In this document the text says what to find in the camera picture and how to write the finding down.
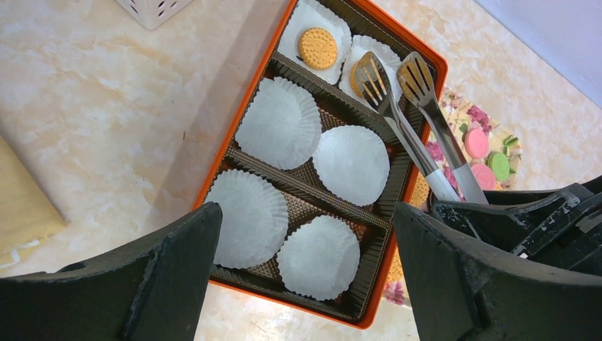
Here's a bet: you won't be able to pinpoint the metal tongs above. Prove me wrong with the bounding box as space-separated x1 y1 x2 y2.
354 50 490 205

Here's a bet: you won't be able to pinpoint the paper cup middle right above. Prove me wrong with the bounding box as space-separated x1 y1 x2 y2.
313 125 390 206

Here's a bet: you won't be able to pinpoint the paper cup back right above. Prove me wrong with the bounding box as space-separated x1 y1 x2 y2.
339 35 402 109

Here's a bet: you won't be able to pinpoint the pink cookie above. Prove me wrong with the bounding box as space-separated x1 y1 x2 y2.
471 163 496 190
464 129 490 158

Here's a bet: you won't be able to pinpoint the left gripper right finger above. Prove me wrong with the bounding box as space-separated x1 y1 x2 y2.
394 202 601 340

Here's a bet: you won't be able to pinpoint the green cookie back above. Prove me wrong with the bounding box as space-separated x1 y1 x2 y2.
487 151 510 181

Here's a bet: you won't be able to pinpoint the yellow folded cloth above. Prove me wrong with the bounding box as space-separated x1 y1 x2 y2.
1 139 66 273

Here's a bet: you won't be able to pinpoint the orange cookie box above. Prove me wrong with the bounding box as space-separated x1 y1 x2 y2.
197 1 448 329

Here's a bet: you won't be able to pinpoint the paper cup middle left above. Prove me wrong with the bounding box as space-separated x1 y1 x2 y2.
235 77 322 170

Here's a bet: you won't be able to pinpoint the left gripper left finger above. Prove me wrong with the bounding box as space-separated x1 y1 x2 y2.
1 202 223 340

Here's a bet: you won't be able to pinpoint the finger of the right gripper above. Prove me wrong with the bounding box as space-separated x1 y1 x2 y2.
430 200 513 250
488 176 601 276

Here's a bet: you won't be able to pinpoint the paper cup front right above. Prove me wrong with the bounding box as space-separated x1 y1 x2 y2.
277 215 361 301

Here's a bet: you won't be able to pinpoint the pink cookie back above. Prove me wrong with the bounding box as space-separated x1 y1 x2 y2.
464 129 490 158

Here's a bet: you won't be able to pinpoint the yellow cookie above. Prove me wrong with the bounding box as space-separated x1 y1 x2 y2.
349 62 364 99
410 173 430 212
386 249 405 283
297 27 338 70

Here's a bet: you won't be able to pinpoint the white plastic basket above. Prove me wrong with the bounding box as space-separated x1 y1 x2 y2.
116 0 192 31

